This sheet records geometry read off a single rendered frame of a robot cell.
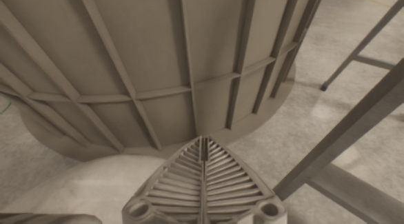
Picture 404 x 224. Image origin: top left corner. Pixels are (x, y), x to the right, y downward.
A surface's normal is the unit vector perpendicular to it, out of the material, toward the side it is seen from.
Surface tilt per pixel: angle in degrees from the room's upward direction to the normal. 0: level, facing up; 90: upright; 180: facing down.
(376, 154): 0
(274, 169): 0
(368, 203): 0
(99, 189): 69
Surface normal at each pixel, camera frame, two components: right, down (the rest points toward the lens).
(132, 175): -0.03, -0.70
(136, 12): 0.18, 0.70
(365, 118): -0.62, 0.38
